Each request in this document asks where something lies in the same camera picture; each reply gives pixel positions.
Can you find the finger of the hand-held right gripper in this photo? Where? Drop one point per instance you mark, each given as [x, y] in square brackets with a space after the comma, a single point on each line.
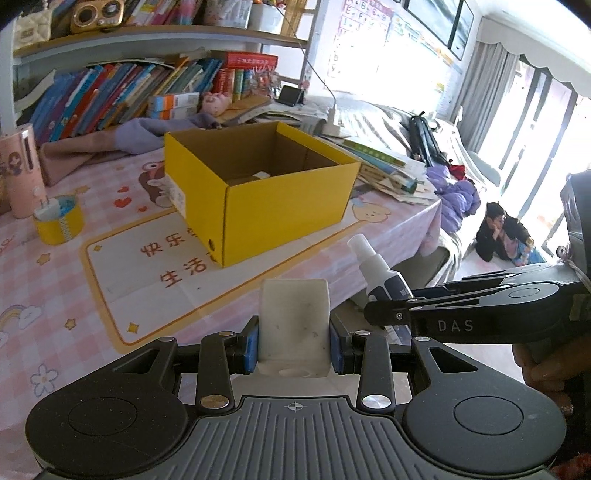
[388, 313]
[485, 279]

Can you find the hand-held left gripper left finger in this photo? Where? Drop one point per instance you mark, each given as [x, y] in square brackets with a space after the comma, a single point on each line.
[251, 346]

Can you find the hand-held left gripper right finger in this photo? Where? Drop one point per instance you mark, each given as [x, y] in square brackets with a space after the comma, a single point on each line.
[336, 347]

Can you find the white navy spray bottle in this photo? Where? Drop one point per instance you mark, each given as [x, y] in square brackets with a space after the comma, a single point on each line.
[381, 277]

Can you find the white square charger adapter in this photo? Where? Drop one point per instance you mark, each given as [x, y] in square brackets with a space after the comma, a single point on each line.
[293, 318]

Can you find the yellow cardboard box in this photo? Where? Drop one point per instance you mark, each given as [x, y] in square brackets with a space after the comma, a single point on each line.
[277, 217]

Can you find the small white charger adapter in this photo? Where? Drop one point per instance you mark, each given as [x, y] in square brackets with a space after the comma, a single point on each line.
[261, 175]

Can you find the yellow tape roll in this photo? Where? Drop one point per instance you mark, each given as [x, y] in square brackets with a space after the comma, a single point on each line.
[55, 230]

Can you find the blue plastic piece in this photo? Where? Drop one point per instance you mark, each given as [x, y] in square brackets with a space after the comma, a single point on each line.
[68, 207]

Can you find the white pronged charger plug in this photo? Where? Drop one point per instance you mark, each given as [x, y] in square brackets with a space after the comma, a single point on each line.
[48, 211]

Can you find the person's right hand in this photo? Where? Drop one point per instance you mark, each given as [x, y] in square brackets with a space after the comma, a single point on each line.
[549, 374]

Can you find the purple jacket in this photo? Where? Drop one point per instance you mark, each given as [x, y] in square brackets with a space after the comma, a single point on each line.
[455, 198]

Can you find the red cloth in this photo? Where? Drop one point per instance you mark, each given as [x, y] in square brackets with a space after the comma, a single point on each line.
[457, 171]

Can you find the pile of books and papers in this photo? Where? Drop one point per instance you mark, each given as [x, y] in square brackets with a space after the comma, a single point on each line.
[383, 170]

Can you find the black backpack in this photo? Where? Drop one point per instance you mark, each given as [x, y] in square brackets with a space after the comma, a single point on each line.
[425, 138]

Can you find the grey curtain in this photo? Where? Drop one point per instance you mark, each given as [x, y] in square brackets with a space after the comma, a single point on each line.
[489, 92]

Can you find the pink checked tablecloth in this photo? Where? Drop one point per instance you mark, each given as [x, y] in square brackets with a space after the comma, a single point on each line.
[69, 286]

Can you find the white power adapter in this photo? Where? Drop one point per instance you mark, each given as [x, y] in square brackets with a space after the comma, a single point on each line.
[332, 122]

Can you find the white scalloped valance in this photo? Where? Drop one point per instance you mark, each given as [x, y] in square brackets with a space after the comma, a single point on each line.
[531, 46]

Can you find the purple cloth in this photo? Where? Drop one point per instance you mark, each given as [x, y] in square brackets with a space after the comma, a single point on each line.
[138, 134]

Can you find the orange blue carton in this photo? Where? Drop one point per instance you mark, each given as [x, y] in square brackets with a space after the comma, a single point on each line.
[173, 100]
[173, 114]

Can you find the pink pig toy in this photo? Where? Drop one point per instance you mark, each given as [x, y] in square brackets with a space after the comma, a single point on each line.
[214, 102]

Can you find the pink cloth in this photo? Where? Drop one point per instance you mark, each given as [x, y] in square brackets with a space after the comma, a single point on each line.
[78, 154]

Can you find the colourful plastic sticks bundle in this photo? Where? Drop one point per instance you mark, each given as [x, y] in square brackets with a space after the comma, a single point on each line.
[263, 81]

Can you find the red standing dictionary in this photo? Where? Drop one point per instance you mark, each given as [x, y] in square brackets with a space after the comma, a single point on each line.
[225, 82]

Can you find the red thick dictionary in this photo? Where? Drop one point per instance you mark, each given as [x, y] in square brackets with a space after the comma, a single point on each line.
[249, 61]

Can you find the pink cylindrical humidifier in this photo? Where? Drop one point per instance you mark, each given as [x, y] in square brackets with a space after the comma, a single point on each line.
[21, 175]

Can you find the row of leaning books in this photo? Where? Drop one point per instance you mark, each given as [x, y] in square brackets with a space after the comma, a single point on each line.
[92, 97]

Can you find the bamboo blind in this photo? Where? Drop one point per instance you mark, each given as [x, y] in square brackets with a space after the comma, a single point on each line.
[295, 16]

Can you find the white storage box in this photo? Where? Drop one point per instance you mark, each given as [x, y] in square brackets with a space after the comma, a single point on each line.
[265, 18]

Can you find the white shelf unit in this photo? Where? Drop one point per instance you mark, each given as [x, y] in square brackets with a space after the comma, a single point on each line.
[138, 39]

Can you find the bundle of white tubes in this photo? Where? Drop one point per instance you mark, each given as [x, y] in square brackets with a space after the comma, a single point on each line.
[226, 13]

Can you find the row of shelf books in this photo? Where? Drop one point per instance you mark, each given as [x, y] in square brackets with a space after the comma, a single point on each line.
[161, 11]

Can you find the gold retro radio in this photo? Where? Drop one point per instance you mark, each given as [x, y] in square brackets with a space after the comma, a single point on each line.
[97, 16]

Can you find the white quilted handbag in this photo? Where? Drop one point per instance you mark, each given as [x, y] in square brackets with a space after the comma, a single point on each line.
[32, 27]

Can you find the colourful wall chart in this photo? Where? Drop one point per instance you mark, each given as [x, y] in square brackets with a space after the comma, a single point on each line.
[415, 60]

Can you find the black framed wall screen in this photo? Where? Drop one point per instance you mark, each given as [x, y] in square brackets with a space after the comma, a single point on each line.
[438, 23]

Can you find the alphabet wall poster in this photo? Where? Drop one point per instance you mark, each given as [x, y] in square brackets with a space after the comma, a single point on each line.
[360, 27]

